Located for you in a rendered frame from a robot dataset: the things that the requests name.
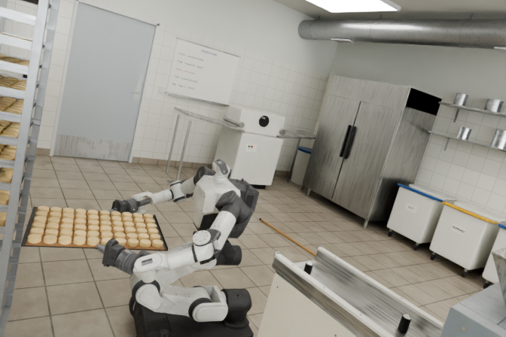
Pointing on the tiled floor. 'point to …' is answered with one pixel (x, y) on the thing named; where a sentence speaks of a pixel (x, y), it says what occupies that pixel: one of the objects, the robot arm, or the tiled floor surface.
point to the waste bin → (300, 165)
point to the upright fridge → (369, 144)
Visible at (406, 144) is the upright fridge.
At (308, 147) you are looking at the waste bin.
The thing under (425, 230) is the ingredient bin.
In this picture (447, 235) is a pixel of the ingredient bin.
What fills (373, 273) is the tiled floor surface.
